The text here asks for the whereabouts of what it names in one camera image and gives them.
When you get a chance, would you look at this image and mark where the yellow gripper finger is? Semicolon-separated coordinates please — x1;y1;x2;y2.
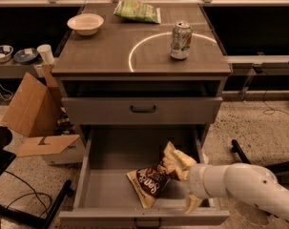
172;150;196;179
185;194;202;214

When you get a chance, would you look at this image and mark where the brown chip bag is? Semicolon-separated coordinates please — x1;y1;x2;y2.
127;141;187;208

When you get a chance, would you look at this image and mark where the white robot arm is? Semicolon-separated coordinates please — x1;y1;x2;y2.
171;150;289;222

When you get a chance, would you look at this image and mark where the open middle grey drawer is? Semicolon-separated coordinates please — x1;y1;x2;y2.
59;126;229;229

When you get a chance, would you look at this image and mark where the grey drawer cabinet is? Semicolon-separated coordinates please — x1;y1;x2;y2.
52;3;231;138

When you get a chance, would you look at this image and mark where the upper grey drawer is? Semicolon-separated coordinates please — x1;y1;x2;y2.
62;97;222;125

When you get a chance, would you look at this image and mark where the green chip bag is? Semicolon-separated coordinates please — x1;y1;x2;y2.
114;0;161;24

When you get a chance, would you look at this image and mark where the black stand leg right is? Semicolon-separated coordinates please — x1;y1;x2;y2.
231;139;289;177

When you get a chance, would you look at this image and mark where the black stand leg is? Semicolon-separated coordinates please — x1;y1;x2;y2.
231;139;289;177
0;179;73;229

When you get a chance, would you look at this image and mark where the white box under cardboard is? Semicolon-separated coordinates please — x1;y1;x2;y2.
42;138;85;165

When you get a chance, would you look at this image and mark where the soda can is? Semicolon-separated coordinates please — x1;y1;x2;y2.
171;20;192;60

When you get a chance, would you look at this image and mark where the white bowl on cabinet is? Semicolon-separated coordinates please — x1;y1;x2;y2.
67;13;104;36

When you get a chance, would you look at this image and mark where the white paper cup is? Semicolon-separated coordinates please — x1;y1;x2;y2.
37;44;54;64

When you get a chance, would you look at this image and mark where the black chair seat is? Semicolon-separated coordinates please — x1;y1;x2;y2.
0;127;16;176

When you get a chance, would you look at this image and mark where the blue bowl right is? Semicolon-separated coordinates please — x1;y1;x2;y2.
13;48;38;65

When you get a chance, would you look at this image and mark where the blue bowl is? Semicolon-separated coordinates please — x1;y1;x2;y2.
0;45;13;63
13;48;38;65

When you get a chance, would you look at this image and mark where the black stand leg left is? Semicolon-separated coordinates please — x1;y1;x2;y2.
0;179;73;229

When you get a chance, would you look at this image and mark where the blue bowl left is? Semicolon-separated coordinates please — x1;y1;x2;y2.
0;45;13;63

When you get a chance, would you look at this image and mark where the grey shelf rail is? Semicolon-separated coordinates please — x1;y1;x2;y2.
223;55;289;101

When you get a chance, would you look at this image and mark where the black cable on floor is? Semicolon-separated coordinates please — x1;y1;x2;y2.
0;169;53;229

